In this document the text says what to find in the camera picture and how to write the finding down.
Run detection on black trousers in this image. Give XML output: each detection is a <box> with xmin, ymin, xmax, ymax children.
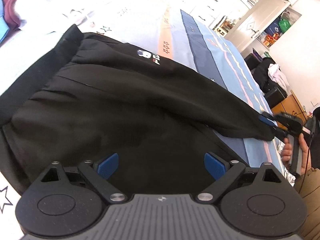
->
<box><xmin>1</xmin><ymin>26</ymin><xmax>273</xmax><ymax>194</ymax></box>

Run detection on brown jacket forearm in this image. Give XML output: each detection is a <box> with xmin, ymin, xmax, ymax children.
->
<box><xmin>299</xmin><ymin>168</ymin><xmax>320</xmax><ymax>239</ymax></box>

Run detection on white clothes on chair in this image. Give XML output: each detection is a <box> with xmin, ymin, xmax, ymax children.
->
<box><xmin>268</xmin><ymin>63</ymin><xmax>290</xmax><ymax>93</ymax></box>

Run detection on person's right hand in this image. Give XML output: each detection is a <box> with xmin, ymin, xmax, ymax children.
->
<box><xmin>281</xmin><ymin>132</ymin><xmax>312</xmax><ymax>176</ymax></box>

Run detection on white patterned garment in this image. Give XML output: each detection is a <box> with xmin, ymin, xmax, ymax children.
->
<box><xmin>273</xmin><ymin>138</ymin><xmax>296</xmax><ymax>186</ymax></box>

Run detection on wooden side cabinet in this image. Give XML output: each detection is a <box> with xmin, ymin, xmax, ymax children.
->
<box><xmin>271</xmin><ymin>90</ymin><xmax>308</xmax><ymax>123</ymax></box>

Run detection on black chair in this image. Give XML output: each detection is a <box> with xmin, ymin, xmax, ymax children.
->
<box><xmin>245</xmin><ymin>53</ymin><xmax>287</xmax><ymax>108</ymax></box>

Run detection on white room door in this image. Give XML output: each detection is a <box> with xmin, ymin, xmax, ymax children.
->
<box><xmin>225</xmin><ymin>0</ymin><xmax>290</xmax><ymax>52</ymax></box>

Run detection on striped star bedsheet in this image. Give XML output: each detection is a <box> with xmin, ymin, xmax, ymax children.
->
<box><xmin>0</xmin><ymin>0</ymin><xmax>296</xmax><ymax>215</ymax></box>

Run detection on blue garment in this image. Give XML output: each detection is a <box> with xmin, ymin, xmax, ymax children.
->
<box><xmin>0</xmin><ymin>0</ymin><xmax>10</xmax><ymax>43</ymax></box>

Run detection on maroon garment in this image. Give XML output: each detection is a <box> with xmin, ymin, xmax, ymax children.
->
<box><xmin>3</xmin><ymin>0</ymin><xmax>20</xmax><ymax>30</ymax></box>

